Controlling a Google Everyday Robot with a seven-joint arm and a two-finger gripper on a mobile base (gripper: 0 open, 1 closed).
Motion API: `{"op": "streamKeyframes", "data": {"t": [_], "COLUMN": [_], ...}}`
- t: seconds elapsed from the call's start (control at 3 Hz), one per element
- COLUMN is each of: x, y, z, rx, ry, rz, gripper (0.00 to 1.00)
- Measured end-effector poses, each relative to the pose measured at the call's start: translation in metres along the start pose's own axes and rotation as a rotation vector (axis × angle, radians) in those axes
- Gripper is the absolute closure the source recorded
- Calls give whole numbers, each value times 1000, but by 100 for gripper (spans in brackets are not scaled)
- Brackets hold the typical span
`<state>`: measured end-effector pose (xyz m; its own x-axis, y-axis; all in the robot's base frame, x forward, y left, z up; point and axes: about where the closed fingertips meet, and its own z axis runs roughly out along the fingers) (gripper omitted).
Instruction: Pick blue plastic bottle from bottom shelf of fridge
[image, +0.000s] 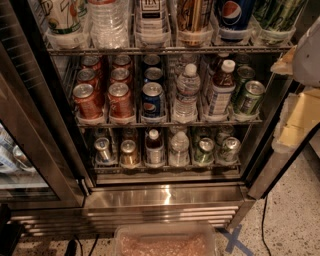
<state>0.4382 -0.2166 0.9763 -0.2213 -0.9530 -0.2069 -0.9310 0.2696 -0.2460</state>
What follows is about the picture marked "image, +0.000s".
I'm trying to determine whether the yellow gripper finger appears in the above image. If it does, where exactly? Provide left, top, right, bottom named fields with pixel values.
left=272, top=87, right=320, bottom=154
left=270, top=46, right=297, bottom=75

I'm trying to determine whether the brown drink bottle white cap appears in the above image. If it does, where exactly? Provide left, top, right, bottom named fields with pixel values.
left=145, top=129, right=164, bottom=165

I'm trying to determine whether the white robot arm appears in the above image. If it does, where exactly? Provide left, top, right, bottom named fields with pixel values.
left=271, top=17, right=320, bottom=154

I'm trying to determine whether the rear green can middle shelf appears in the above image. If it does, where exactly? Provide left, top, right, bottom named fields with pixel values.
left=231, top=65, right=255, bottom=102

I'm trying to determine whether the green can shelf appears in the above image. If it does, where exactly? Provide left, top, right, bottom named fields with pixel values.
left=234, top=80, right=265, bottom=116
left=231, top=65, right=255, bottom=102

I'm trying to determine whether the green bottle top shelf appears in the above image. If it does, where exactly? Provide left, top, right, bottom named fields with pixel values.
left=253, top=0, right=307, bottom=46

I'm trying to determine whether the front green can middle shelf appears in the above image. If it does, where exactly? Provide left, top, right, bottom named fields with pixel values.
left=234, top=80, right=265, bottom=116

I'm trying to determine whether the brown tea bottle middle shelf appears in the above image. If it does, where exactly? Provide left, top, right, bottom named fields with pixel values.
left=205, top=59, right=235, bottom=116

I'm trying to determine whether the large pepsi bottle top shelf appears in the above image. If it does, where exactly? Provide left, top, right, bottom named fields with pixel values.
left=216, top=0, right=256, bottom=42

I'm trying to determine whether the gold brown bottle top shelf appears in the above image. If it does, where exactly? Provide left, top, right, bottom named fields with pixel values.
left=176, top=0, right=213, bottom=47

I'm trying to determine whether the clear water bottle middle shelf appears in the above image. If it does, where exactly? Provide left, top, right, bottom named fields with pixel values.
left=173, top=63, right=201, bottom=123

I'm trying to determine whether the clear water bottle shelf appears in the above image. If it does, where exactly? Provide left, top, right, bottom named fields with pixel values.
left=169, top=131, right=189, bottom=167
left=173, top=63, right=201, bottom=123

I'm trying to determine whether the clear water bottle bottom shelf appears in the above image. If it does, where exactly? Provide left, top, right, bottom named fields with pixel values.
left=169, top=131, right=189, bottom=167

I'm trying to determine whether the white label bottle top shelf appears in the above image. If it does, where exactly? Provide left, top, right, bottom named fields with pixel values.
left=135, top=0, right=170, bottom=48

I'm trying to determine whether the gold can bottom shelf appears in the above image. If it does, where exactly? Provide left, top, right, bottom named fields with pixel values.
left=120, top=140, right=138, bottom=165

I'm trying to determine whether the large water bottle top shelf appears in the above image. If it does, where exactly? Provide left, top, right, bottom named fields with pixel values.
left=88, top=0, right=129, bottom=49

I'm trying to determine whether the silver blue can bottom shelf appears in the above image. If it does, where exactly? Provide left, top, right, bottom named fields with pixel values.
left=94, top=137, right=112, bottom=162

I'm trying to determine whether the stainless fridge door left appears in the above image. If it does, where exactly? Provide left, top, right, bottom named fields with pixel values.
left=0, top=0, right=86, bottom=210

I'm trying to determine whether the green can bottom right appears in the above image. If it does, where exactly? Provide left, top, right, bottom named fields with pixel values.
left=218, top=137, right=241, bottom=163

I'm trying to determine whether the green can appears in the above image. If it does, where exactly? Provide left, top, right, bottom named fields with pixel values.
left=194, top=137, right=214, bottom=164
left=218, top=137, right=241, bottom=163

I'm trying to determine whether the green can bottom left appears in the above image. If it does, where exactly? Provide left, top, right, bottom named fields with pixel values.
left=194, top=137, right=214, bottom=164

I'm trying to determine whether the middle blue pepsi can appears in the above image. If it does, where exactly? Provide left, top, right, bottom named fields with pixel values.
left=144, top=67, right=163, bottom=84

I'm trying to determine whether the blue pepsi can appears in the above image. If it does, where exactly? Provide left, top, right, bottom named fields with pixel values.
left=142, top=82, right=164, bottom=118
left=144, top=67, right=163, bottom=84

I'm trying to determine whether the front blue pepsi can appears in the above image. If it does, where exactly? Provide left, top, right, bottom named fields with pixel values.
left=142, top=82, right=164, bottom=118

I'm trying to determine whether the blue tape cross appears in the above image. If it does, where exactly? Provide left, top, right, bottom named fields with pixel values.
left=218, top=224, right=254, bottom=256

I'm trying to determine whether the middle red can right row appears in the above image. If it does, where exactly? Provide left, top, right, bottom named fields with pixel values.
left=110, top=68, right=132, bottom=86

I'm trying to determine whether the red can row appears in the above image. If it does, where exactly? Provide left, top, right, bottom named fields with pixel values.
left=76, top=68, right=99, bottom=90
left=110, top=68, right=132, bottom=86

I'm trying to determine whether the front red soda can right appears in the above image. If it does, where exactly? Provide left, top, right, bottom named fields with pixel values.
left=108, top=82, right=134, bottom=118

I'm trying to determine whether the red soda can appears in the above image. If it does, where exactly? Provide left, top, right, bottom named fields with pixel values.
left=73, top=83, right=104, bottom=119
left=108, top=82, right=134, bottom=118

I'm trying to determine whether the front red soda can left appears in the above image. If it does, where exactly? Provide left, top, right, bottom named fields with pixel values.
left=73, top=83, right=104, bottom=119

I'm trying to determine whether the middle red can left row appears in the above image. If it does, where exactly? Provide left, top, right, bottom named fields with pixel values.
left=76, top=68, right=99, bottom=90

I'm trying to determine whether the clear plastic bin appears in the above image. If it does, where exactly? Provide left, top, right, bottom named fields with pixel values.
left=114, top=222, right=216, bottom=256

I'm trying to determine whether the black power cable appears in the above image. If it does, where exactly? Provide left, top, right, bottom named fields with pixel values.
left=260, top=195, right=273, bottom=256

